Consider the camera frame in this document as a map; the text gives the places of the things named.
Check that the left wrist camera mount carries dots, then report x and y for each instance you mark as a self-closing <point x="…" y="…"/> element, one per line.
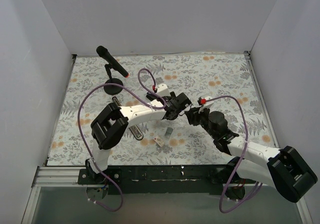
<point x="160" y="90"/>

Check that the black microphone stand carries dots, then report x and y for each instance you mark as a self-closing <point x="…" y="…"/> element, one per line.
<point x="114" y="84"/>

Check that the staple box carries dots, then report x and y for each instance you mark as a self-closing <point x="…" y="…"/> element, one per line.
<point x="159" y="141"/>

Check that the aluminium frame rail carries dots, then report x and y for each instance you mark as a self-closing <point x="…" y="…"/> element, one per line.
<point x="65" y="176"/>

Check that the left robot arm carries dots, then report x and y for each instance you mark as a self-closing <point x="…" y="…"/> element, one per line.
<point x="110" y="125"/>

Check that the staple strips pack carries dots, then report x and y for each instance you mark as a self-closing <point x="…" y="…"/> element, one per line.
<point x="168" y="132"/>

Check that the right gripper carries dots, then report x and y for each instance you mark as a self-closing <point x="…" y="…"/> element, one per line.
<point x="195" y="116"/>

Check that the black microphone orange tip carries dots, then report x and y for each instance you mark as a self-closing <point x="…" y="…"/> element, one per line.
<point x="104" y="54"/>

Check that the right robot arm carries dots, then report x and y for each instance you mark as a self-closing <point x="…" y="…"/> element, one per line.
<point x="283" y="169"/>

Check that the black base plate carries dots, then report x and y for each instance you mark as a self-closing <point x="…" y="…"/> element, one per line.
<point x="158" y="179"/>

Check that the grey black stapler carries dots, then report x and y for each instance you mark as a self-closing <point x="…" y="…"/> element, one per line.
<point x="135" y="130"/>

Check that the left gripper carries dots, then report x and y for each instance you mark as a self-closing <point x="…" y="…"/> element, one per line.
<point x="180" y="103"/>

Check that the floral patterned table mat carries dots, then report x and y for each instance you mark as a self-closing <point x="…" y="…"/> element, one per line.
<point x="227" y="78"/>

